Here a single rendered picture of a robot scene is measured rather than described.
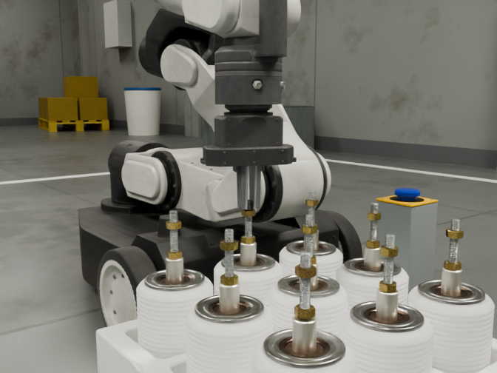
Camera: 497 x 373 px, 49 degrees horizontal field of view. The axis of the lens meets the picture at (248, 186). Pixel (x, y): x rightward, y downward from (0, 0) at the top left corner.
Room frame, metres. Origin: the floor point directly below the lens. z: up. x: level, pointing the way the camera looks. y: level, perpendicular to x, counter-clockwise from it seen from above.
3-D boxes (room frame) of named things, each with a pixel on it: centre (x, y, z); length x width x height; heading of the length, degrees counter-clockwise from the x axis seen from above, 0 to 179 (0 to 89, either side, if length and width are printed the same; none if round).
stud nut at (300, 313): (0.47, -0.05, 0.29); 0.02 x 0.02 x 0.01; 42
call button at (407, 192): (0.87, -0.26, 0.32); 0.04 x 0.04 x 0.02
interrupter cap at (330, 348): (0.47, -0.05, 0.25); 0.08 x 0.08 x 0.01
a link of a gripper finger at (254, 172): (0.73, -0.01, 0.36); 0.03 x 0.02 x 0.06; 15
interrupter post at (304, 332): (0.47, -0.05, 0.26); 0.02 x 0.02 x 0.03
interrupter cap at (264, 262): (0.73, 0.00, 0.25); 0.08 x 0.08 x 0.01
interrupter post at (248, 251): (0.73, 0.00, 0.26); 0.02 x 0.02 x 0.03
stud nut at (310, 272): (0.47, -0.05, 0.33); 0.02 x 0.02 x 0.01; 42
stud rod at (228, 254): (0.57, 0.02, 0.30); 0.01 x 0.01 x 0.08
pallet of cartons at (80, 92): (7.95, 2.54, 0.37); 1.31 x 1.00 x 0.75; 38
